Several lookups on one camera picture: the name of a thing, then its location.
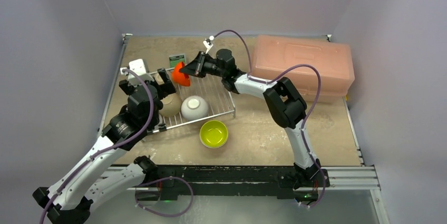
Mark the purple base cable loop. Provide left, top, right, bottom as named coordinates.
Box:
left=134, top=176, right=195, bottom=217

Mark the black aluminium mounting rail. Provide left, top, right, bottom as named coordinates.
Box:
left=87, top=164, right=381, bottom=202

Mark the silver wire dish rack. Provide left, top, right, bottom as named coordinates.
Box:
left=147, top=76, right=236, bottom=134

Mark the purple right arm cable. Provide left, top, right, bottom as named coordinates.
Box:
left=211, top=30, right=327, bottom=209

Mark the white orange bowl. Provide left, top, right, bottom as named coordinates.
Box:
left=181, top=95, right=209, bottom=121

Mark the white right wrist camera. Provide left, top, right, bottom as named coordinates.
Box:
left=203, top=36, right=215, bottom=54

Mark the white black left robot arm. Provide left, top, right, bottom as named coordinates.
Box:
left=33, top=66, right=176, bottom=223

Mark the yellow green bowl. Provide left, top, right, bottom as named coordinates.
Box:
left=199, top=120, right=229, bottom=149

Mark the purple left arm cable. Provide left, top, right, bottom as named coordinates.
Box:
left=38, top=69, right=155, bottom=224

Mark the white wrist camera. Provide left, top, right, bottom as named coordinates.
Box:
left=119, top=59, right=154, bottom=85
left=203, top=36, right=215, bottom=54

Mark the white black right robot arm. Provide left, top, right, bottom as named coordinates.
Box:
left=179, top=49, right=328, bottom=188

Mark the cream white bowl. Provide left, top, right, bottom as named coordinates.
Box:
left=159, top=93, right=182, bottom=117

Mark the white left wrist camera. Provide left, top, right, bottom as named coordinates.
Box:
left=119, top=59, right=154, bottom=85

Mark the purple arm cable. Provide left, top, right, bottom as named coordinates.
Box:
left=211, top=30, right=327, bottom=209
left=38, top=69, right=155, bottom=224

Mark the pink plastic storage box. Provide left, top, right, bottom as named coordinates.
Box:
left=251, top=35, right=355, bottom=103

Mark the green white card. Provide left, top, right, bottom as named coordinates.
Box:
left=169, top=53, right=187, bottom=67

